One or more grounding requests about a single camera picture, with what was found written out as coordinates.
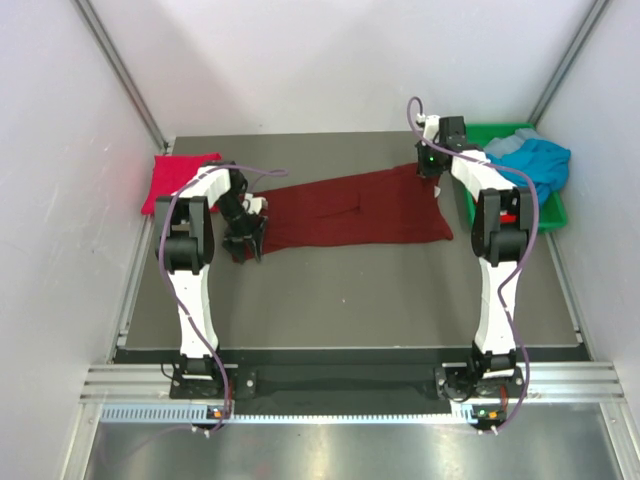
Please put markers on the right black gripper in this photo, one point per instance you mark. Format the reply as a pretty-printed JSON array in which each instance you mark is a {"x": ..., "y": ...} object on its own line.
[{"x": 423, "y": 170}]

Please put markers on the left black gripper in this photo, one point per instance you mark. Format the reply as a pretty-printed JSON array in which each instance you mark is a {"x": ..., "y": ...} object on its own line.
[{"x": 234, "y": 238}]

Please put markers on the dark maroon t-shirt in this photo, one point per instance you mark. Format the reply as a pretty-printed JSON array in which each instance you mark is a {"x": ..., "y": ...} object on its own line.
[{"x": 392, "y": 206}]

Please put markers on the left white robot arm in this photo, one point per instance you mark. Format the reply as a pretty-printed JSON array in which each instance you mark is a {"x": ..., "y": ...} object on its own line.
[{"x": 185, "y": 248}]

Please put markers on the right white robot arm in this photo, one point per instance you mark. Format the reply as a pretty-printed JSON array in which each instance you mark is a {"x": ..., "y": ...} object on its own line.
[{"x": 500, "y": 238}]

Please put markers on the grey t-shirt in bin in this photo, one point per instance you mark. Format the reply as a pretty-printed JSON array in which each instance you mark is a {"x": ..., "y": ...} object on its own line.
[{"x": 499, "y": 147}]

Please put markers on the folded bright red t-shirt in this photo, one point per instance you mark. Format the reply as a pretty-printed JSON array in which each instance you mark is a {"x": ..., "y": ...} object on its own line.
[{"x": 170, "y": 173}]

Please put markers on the blue t-shirt in bin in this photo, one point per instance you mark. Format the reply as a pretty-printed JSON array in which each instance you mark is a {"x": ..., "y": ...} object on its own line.
[{"x": 544, "y": 162}]

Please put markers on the green plastic bin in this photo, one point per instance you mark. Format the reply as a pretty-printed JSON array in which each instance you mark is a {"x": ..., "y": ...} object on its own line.
[{"x": 553, "y": 214}]

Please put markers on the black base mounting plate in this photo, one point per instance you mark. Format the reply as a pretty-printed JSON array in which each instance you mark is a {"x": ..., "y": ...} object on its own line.
[{"x": 457, "y": 382}]

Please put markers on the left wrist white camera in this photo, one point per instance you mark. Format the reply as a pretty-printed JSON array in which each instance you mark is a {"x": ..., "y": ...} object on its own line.
[{"x": 254, "y": 204}]

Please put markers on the wrist white camera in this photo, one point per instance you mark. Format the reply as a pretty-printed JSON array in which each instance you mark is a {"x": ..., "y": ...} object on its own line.
[
  {"x": 428, "y": 125},
  {"x": 254, "y": 204}
]

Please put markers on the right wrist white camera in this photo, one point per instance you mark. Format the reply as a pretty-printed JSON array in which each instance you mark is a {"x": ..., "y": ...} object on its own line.
[{"x": 428, "y": 125}]

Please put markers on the grey slotted cable duct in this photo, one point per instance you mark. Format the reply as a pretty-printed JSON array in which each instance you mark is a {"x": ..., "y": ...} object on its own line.
[{"x": 209, "y": 415}]

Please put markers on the right aluminium corner post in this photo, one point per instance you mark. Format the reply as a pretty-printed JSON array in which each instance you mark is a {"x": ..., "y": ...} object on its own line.
[{"x": 588, "y": 24}]

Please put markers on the aluminium corner post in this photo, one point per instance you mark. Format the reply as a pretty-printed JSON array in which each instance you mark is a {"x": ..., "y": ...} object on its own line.
[
  {"x": 588, "y": 24},
  {"x": 109, "y": 50}
]

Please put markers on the aluminium front rail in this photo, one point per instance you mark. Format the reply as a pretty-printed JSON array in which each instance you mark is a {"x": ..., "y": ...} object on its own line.
[{"x": 555, "y": 382}]

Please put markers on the left aluminium corner post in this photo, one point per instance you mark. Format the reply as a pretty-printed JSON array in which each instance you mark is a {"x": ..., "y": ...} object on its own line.
[{"x": 109, "y": 50}]

